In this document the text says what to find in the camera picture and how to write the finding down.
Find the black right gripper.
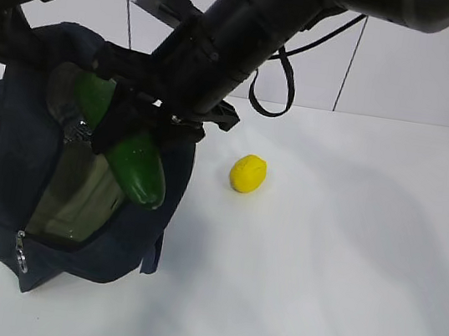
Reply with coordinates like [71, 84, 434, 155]
[91, 43, 239, 155]

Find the green cucumber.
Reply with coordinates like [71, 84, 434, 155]
[74, 74, 166, 210]

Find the green lidded glass container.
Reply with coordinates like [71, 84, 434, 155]
[26, 63, 125, 246]

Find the dark blue lunch bag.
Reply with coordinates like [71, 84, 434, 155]
[0, 23, 196, 292]

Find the yellow lemon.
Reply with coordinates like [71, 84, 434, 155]
[229, 155, 268, 194]

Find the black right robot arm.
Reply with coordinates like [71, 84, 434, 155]
[93, 0, 449, 154]

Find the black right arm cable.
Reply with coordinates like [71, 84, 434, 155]
[245, 0, 369, 130]

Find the silver zipper pull ring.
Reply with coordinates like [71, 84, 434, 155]
[10, 228, 35, 275]

